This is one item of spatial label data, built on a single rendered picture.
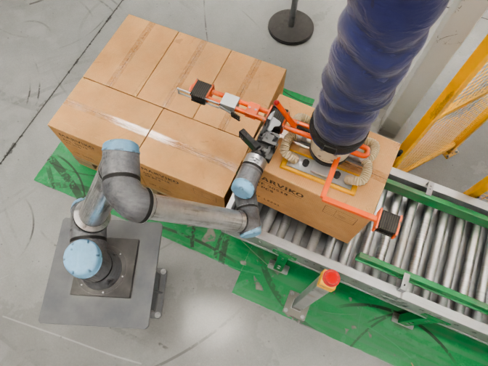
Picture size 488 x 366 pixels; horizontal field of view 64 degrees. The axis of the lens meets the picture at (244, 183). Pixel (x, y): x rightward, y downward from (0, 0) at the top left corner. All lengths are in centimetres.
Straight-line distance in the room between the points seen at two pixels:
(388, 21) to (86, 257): 137
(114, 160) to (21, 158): 214
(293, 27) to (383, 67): 260
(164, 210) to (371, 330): 181
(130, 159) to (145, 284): 84
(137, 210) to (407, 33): 87
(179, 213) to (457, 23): 172
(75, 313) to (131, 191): 93
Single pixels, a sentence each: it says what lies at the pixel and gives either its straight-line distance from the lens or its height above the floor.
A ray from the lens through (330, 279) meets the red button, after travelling 165.
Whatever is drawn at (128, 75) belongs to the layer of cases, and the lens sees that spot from 276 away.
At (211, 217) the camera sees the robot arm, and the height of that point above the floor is 129.
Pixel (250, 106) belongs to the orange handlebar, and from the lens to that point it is 169.
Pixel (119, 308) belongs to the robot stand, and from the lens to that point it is 197.
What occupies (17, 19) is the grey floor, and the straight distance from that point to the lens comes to 424.
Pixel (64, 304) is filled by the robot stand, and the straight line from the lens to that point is 205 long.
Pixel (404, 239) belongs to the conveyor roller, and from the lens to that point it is 233.
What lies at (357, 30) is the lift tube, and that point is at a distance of 109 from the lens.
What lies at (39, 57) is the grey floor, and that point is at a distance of 386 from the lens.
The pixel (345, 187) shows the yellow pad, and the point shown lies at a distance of 170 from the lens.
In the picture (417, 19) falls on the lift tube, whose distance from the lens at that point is 104.
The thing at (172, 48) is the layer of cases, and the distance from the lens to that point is 285.
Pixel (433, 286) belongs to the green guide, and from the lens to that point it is 223.
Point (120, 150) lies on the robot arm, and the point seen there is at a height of 155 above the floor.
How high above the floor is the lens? 263
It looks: 67 degrees down
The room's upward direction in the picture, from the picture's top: 1 degrees clockwise
